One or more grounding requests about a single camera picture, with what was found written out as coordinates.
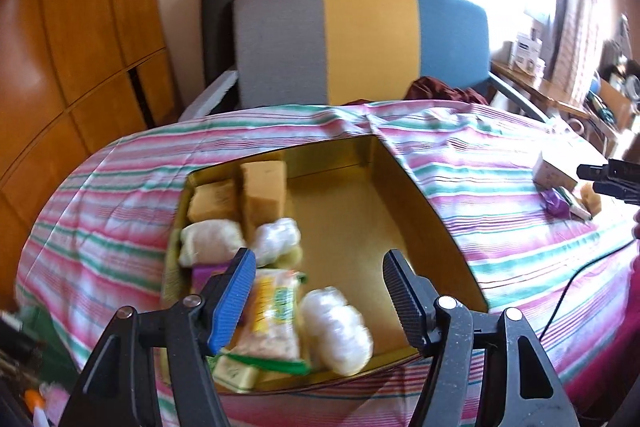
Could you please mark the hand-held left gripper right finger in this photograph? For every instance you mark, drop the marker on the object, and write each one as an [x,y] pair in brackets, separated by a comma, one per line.
[402,302]

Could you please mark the black rolled mat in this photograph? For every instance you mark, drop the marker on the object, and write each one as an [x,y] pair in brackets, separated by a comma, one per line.
[217,27]

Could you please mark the pink striped curtain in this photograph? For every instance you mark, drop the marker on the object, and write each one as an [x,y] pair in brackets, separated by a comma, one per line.
[580,7]

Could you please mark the cardboard box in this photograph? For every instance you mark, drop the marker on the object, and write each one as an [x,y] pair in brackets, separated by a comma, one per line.
[612,99]

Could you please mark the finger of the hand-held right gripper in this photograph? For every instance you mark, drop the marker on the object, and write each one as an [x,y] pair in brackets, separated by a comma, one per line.
[620,192]
[600,172]

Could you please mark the large yellow sponge block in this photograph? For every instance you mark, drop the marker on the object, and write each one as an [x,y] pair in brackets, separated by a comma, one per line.
[262,197]

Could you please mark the grey yellow blue chair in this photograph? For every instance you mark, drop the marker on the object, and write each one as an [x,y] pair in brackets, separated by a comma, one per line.
[370,42]

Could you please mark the clear bag of cotton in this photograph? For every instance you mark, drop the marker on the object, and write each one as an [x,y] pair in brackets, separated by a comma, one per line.
[205,239]
[335,332]
[275,237]

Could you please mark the striped tablecloth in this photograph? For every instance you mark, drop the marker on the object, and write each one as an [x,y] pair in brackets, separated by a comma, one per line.
[125,207]

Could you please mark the white blue carton box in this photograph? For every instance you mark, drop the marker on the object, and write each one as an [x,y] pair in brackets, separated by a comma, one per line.
[525,52]

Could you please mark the yellow label rice cracker packet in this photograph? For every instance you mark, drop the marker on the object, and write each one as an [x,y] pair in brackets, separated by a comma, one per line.
[272,322]

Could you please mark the wooden desk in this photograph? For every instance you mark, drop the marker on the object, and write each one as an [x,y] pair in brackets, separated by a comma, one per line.
[530,84]

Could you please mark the purple snack packet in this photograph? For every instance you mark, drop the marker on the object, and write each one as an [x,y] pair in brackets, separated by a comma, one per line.
[555,203]
[207,277]

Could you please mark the dark red cloth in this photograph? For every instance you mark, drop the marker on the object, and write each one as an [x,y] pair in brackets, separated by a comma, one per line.
[440,89]

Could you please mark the green bag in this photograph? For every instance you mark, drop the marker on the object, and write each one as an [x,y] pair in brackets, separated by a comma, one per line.
[47,342]

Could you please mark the gold tin box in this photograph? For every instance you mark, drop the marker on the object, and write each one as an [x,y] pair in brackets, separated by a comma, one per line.
[345,217]

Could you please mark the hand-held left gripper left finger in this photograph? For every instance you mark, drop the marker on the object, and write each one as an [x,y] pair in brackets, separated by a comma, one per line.
[232,302]

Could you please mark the green rice cracker packet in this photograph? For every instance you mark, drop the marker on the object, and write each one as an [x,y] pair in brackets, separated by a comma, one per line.
[575,207]

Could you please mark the small yellow sponge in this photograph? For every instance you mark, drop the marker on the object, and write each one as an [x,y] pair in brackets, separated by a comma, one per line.
[591,199]

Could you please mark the wooden wardrobe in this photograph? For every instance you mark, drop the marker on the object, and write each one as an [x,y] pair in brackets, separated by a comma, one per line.
[75,32]

